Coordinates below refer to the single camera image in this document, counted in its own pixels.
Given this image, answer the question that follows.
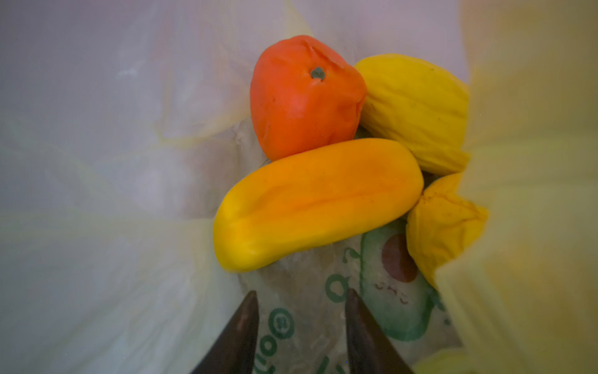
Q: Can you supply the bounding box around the yellow orange toy mango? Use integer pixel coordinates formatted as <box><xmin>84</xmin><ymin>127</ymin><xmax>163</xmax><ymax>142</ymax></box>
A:
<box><xmin>213</xmin><ymin>138</ymin><xmax>424</xmax><ymax>273</ymax></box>

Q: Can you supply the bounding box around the yellow translucent plastic bag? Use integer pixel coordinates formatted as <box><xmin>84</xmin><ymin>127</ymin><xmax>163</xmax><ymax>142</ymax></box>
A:
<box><xmin>1</xmin><ymin>1</ymin><xmax>597</xmax><ymax>373</ymax></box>

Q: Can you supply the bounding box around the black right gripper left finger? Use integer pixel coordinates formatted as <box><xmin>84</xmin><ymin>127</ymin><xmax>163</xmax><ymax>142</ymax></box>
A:
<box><xmin>192</xmin><ymin>291</ymin><xmax>259</xmax><ymax>374</ymax></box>

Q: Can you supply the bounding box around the yellow toy fruit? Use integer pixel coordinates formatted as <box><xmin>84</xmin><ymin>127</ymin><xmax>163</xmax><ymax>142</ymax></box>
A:
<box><xmin>406</xmin><ymin>173</ymin><xmax>488</xmax><ymax>288</ymax></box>

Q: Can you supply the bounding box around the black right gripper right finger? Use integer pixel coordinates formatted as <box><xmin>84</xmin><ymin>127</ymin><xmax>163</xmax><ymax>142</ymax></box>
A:
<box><xmin>345</xmin><ymin>288</ymin><xmax>414</xmax><ymax>374</ymax></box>

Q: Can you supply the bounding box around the yellow toy lemon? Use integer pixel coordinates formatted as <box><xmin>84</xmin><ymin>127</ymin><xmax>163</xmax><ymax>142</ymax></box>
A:
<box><xmin>355</xmin><ymin>54</ymin><xmax>470</xmax><ymax>176</ymax></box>

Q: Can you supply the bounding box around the orange toy persimmon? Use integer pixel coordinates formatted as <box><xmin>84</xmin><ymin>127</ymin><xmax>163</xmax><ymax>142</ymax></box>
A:
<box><xmin>249</xmin><ymin>35</ymin><xmax>368</xmax><ymax>161</ymax></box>

